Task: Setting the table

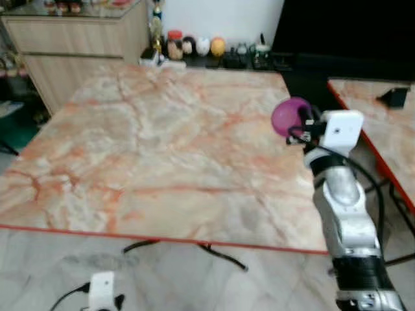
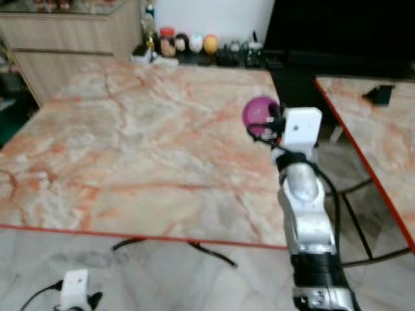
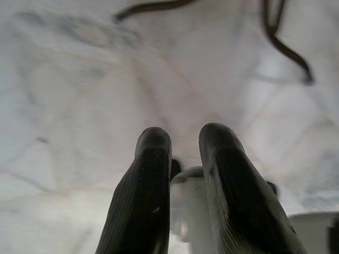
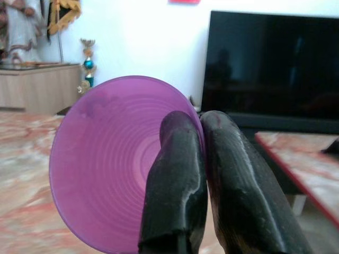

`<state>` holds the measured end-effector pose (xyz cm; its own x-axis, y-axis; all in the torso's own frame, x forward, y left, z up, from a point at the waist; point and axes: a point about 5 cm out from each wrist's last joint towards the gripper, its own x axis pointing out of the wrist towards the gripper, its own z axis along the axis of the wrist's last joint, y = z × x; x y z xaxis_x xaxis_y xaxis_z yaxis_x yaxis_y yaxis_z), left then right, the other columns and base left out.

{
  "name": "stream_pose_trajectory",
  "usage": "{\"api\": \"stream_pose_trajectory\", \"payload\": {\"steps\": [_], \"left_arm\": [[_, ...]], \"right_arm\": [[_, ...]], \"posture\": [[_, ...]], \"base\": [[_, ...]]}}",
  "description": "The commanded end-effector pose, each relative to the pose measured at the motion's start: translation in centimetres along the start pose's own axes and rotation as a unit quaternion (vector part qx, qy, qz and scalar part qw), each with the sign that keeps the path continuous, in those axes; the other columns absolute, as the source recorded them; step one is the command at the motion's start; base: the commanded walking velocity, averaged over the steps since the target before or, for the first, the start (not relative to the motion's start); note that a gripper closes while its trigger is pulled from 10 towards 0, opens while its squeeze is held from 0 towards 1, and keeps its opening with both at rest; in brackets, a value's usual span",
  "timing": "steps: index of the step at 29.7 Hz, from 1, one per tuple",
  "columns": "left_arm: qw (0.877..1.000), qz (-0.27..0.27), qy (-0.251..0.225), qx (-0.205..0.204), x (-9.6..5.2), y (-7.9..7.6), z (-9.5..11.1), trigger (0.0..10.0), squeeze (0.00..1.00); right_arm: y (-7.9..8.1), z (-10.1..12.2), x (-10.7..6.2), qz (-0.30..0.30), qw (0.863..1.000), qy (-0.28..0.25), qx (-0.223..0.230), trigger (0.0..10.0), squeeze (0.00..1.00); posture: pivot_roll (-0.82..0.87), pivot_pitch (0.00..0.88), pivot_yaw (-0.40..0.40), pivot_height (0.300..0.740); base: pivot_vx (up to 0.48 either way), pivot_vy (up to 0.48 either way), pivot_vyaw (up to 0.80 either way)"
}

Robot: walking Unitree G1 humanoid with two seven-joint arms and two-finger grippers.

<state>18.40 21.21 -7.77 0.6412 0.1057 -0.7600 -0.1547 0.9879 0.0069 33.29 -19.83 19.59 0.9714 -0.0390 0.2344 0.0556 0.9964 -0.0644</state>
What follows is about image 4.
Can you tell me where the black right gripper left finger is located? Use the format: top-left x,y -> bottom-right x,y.
138,110 -> 208,254

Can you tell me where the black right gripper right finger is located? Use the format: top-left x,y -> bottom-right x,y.
200,110 -> 314,254

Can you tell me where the purple plastic cup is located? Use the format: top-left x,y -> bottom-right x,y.
48,75 -> 207,252

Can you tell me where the low marble top table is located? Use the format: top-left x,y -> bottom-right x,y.
254,130 -> 339,231

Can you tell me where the black flat screen television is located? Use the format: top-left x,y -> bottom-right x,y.
200,10 -> 339,134

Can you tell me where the gold and teal trophy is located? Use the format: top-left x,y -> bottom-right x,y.
77,38 -> 97,94

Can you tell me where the beige wooden cabinet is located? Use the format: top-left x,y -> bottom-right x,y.
0,62 -> 82,115

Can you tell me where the white patterned garment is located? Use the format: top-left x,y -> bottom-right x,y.
0,0 -> 47,64

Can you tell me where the black and gold wall hanging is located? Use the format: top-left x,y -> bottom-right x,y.
46,0 -> 82,43

